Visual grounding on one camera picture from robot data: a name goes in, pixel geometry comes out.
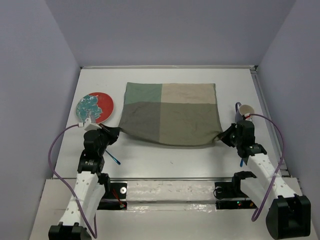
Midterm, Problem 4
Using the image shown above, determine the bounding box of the red floral plate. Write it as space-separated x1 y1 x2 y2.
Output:
75 92 114 124

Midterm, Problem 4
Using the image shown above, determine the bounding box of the green patchwork cloth placemat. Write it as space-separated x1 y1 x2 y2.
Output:
119 82 222 147

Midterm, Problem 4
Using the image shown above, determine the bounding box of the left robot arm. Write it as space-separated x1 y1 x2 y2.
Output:
47 123 121 240

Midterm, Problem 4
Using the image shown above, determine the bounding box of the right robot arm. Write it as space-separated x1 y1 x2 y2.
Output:
213 120 311 240

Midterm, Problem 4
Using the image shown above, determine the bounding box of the purple ceramic mug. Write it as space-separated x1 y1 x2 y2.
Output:
234 102 255 123

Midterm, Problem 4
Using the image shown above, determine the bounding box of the blue metallic spoon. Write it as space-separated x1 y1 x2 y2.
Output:
105 150 121 165

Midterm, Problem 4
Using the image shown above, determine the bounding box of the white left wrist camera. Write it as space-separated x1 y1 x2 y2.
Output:
77 117 102 131

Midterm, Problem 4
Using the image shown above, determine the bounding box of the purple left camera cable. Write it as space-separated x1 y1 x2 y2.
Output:
47 123 126 238

